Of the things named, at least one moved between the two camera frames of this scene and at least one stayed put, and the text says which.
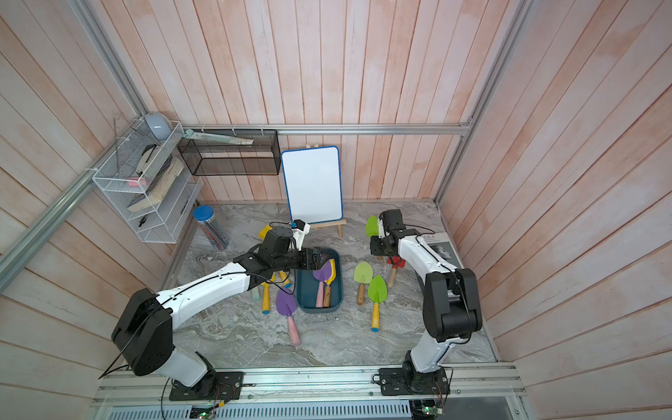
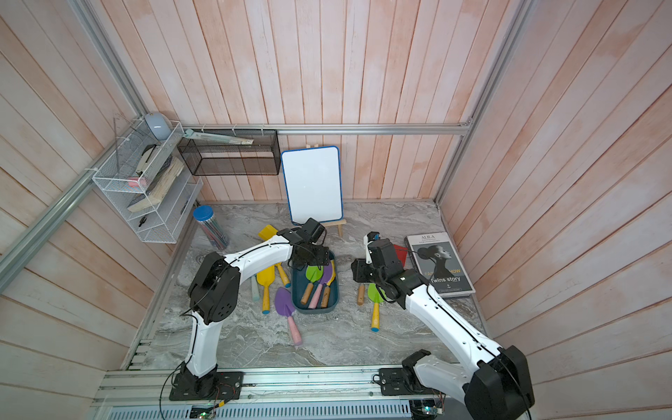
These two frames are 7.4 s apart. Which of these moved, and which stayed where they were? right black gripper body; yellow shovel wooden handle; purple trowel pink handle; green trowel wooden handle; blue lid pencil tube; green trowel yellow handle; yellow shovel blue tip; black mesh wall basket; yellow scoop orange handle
Moved: purple trowel pink handle; green trowel wooden handle; right black gripper body
Stayed: blue lid pencil tube; yellow scoop orange handle; black mesh wall basket; yellow shovel wooden handle; yellow shovel blue tip; green trowel yellow handle
